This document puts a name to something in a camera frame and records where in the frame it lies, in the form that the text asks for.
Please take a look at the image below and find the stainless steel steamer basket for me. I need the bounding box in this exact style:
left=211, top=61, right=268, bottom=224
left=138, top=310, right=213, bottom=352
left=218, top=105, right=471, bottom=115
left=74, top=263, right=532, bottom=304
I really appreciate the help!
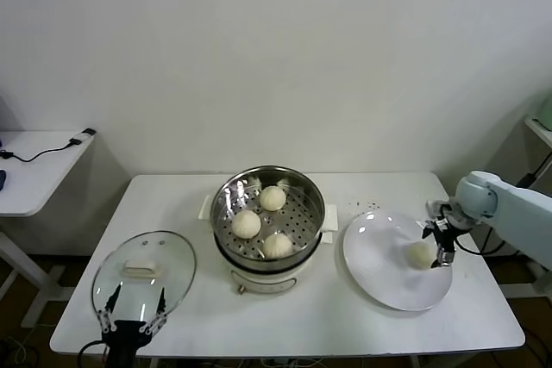
left=198, top=164, right=341, bottom=272

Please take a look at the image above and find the white side table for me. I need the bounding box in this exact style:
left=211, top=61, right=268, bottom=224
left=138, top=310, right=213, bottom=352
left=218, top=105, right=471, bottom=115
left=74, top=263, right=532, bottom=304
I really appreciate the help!
left=0, top=128, right=98, bottom=329

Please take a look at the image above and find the black cable with adapter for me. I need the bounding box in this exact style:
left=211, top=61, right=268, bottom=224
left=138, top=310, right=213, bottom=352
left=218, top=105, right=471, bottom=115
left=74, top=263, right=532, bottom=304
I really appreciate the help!
left=0, top=128, right=97, bottom=165

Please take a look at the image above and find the white round plate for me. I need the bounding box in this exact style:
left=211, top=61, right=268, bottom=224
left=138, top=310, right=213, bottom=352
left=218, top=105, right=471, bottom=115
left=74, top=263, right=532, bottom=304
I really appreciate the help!
left=342, top=211, right=455, bottom=312

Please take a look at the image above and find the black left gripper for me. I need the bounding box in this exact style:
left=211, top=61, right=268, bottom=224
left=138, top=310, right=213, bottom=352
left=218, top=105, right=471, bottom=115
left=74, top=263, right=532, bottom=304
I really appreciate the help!
left=97, top=284, right=169, bottom=368

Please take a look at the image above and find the white electric cooking pot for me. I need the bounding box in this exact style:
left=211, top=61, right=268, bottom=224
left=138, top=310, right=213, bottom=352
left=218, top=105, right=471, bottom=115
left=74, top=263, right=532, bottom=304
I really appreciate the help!
left=214, top=229, right=333, bottom=296

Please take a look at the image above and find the pale green container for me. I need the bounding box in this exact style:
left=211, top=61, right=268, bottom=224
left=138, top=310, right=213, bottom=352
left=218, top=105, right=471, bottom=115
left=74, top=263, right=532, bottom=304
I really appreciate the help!
left=532, top=90, right=552, bottom=132

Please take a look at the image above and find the white steamed baozi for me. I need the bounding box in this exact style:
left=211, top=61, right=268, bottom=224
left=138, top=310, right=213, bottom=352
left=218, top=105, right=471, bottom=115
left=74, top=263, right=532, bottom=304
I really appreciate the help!
left=407, top=241, right=436, bottom=271
left=231, top=209, right=262, bottom=240
left=261, top=232, right=294, bottom=259
left=259, top=185, right=286, bottom=212

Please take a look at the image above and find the glass lid with white handle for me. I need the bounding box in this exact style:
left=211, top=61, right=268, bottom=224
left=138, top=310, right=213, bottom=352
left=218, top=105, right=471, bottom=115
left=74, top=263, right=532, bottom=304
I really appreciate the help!
left=90, top=229, right=198, bottom=327

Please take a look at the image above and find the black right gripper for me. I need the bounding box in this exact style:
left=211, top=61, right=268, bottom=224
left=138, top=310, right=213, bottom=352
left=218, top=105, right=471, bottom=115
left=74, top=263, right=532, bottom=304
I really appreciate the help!
left=421, top=216, right=461, bottom=269

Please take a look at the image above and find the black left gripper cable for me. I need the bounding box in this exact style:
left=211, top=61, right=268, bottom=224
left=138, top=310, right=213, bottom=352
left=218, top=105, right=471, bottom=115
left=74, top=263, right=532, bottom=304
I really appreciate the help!
left=77, top=340, right=109, bottom=368

